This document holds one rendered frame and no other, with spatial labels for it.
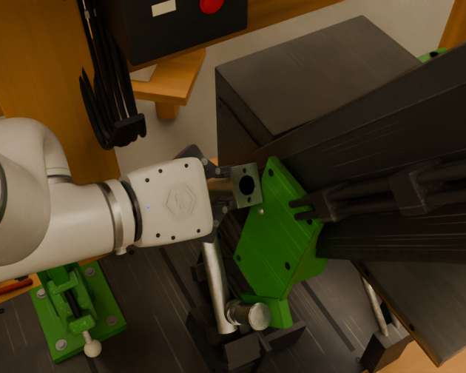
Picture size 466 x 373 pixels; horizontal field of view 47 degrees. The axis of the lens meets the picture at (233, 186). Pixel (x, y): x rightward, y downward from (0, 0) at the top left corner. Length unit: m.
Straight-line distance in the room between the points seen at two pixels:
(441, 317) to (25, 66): 0.64
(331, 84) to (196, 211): 0.32
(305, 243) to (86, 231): 0.26
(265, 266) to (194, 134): 1.80
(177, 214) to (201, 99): 2.05
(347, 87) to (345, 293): 0.38
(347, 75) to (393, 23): 2.46
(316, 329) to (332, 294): 0.08
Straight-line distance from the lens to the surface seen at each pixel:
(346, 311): 1.00
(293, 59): 0.89
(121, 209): 0.61
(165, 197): 0.65
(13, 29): 0.76
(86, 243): 0.61
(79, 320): 0.90
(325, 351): 0.96
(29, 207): 0.42
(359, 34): 0.97
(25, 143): 0.52
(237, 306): 0.80
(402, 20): 3.36
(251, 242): 0.77
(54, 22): 0.76
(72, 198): 0.61
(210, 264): 0.83
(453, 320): 0.78
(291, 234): 0.69
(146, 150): 2.47
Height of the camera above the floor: 1.78
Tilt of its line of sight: 51 degrees down
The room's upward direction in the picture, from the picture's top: straight up
